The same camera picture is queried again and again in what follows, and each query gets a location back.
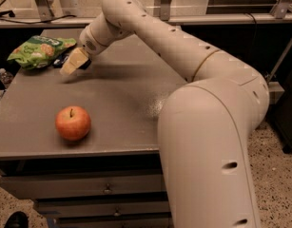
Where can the grey low beam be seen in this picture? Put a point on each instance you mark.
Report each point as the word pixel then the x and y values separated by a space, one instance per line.
pixel 275 92

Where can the clear plastic water bottle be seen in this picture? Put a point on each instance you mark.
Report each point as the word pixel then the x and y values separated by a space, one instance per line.
pixel 6 77

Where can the dark blue rxbar wrapper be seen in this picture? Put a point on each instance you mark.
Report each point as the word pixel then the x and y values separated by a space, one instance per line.
pixel 60 60

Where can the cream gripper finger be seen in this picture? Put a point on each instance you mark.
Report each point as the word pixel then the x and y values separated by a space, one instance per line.
pixel 76 59

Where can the grey drawer cabinet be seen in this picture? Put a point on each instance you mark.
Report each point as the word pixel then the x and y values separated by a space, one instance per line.
pixel 84 147

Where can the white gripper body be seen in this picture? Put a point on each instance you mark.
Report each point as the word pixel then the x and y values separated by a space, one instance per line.
pixel 87 42

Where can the middle grey drawer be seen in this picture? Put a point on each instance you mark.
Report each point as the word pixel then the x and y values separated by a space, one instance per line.
pixel 107 206

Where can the grey drawer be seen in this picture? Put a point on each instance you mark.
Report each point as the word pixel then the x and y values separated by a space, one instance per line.
pixel 130 222
pixel 83 184
pixel 107 206

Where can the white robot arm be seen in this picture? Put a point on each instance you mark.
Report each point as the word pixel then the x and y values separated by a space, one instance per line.
pixel 203 127

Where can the black shoe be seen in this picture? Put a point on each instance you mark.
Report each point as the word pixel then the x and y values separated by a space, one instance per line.
pixel 17 220

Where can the red apple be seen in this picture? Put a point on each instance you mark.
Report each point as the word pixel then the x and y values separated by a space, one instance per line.
pixel 72 123

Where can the green rice chip bag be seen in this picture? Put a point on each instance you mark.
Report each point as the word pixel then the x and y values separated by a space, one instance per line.
pixel 39 51

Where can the top grey drawer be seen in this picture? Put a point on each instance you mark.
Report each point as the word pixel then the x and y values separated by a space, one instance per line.
pixel 83 184

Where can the bottom grey drawer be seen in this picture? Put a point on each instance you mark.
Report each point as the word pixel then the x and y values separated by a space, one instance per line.
pixel 130 222

